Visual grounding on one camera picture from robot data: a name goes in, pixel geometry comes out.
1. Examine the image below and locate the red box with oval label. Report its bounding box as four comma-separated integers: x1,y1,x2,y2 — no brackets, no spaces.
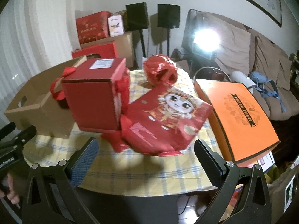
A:
71,40,117,60

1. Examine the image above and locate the beige sofa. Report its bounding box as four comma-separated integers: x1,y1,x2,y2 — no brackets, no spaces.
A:
182,9,299,122

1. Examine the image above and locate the white curtain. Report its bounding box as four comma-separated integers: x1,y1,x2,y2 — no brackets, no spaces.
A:
0,0,78,122

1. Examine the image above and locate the dark brown wooden object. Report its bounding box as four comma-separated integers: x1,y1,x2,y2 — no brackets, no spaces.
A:
211,71,229,81

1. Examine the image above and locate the white rounded object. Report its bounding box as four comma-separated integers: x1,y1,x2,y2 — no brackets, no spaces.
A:
231,71,254,89

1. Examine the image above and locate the yellow checked tablecloth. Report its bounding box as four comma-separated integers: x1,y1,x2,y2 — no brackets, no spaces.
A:
23,69,225,195

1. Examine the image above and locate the brown cardboard box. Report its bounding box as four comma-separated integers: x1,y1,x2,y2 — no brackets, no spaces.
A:
5,56,87,139
79,31,135,69

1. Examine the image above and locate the bright lamp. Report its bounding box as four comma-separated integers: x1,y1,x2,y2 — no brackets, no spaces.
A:
192,27,223,60

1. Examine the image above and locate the blue strapped object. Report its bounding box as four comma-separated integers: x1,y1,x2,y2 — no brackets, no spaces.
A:
248,71,287,113

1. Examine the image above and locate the small white box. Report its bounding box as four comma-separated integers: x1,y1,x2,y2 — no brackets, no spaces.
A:
107,15,125,37

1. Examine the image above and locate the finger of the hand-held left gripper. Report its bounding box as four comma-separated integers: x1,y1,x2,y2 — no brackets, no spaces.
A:
0,125,37,155
0,122,16,140

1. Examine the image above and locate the black speaker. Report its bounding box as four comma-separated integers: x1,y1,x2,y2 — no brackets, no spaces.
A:
157,4,181,29
126,2,149,31

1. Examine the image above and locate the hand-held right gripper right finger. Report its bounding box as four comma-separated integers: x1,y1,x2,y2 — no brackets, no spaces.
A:
194,139,275,224

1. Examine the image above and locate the brown patterned box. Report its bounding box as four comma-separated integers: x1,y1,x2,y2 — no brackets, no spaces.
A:
116,10,128,31

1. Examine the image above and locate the beige bag with picture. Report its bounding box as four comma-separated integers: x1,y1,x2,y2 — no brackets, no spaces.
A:
266,161,299,218

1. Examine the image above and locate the person's left hand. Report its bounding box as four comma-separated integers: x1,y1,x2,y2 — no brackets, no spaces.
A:
0,174,21,209

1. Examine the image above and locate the red gift box with ribbon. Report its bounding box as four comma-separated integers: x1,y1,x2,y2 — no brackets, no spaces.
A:
51,57,130,131

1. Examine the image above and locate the red foil bag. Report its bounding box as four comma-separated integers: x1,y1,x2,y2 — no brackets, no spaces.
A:
143,54,178,87

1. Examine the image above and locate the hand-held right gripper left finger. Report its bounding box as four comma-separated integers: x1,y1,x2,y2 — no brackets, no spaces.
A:
22,137,101,224

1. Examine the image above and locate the beige cushion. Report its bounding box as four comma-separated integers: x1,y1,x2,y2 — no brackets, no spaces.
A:
254,36,288,86
201,13,252,70

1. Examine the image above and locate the red bag with cartoon figure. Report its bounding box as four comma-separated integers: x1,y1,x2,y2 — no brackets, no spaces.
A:
101,83,213,157

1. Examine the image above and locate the white printed paper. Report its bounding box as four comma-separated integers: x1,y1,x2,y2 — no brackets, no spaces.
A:
256,151,275,172

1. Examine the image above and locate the closed brown cardboard box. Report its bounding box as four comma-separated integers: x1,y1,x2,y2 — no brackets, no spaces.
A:
79,31,135,69

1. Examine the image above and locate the orange flat box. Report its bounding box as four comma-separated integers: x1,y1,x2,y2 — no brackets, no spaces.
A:
194,79,280,165

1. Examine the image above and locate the large red gift box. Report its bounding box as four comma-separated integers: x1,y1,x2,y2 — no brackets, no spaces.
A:
75,11,112,45

